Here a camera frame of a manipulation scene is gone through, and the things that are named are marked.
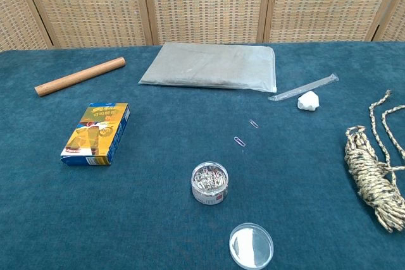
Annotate round paper clip container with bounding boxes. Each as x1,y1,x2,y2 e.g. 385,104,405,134
190,161,230,205

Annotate teal blue tablecloth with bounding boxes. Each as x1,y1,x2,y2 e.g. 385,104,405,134
0,41,405,270

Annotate beige speckled rope bundle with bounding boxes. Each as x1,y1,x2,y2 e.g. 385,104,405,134
344,90,405,233

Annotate clear round jar lid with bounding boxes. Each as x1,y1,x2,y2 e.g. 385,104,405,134
228,223,274,268

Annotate wooden cylindrical stick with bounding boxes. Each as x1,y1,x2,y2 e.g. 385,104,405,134
34,56,127,97

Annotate clear wrapped straw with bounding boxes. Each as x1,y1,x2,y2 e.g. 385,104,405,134
268,73,340,102

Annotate woven bamboo folding screen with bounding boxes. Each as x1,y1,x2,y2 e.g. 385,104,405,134
0,0,405,52

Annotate grey clear zip bag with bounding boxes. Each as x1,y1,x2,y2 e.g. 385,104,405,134
138,42,278,94

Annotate yellow blue snack box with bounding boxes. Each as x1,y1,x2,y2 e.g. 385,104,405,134
60,102,131,166

